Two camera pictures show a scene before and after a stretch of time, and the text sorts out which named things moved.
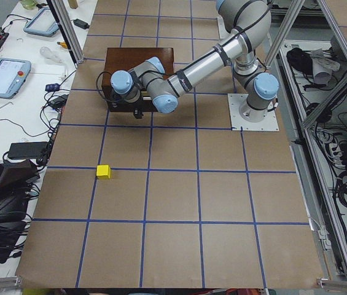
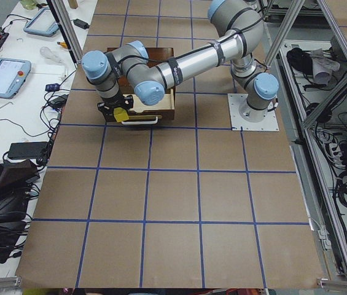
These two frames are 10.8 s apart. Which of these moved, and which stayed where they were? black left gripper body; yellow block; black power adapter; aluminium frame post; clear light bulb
Moved: yellow block; black left gripper body
Stayed: aluminium frame post; clear light bulb; black power adapter
